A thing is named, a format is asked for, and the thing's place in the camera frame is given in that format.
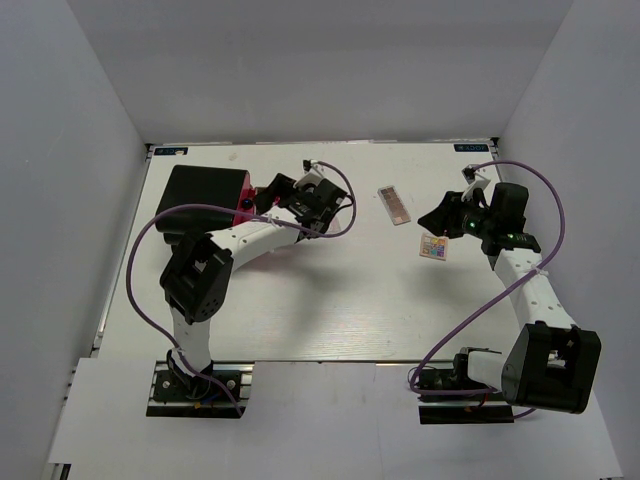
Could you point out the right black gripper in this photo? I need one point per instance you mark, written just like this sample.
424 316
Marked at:
445 217

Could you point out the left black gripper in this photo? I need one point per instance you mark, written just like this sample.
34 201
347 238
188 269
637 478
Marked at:
280 186

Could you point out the colourful square eyeshadow palette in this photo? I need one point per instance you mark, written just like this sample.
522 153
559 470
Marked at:
433 247

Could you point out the pink-brown eyeshadow palette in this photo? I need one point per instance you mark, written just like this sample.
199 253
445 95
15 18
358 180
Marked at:
394 206

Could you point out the black pink drawer organizer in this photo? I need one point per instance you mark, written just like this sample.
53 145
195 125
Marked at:
223 187

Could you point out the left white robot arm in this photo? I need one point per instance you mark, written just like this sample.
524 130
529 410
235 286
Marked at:
196 278

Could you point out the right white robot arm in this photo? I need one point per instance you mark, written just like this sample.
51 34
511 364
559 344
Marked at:
553 362

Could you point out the blue label right corner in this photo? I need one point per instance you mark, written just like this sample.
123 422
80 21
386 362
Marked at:
471 147

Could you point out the blue label corner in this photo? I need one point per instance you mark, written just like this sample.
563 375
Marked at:
471 147
170 151

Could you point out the blue label left corner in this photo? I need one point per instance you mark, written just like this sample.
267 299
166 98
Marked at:
170 151

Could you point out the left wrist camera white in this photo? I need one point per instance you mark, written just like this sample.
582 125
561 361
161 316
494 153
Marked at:
313 175

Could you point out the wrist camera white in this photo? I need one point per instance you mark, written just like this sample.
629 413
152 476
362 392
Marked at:
475 181
313 175

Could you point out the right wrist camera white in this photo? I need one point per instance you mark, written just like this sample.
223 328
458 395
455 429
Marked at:
475 181

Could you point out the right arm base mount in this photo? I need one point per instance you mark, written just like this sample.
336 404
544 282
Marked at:
465 400

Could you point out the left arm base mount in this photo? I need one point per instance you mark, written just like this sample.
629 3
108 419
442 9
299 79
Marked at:
170 398

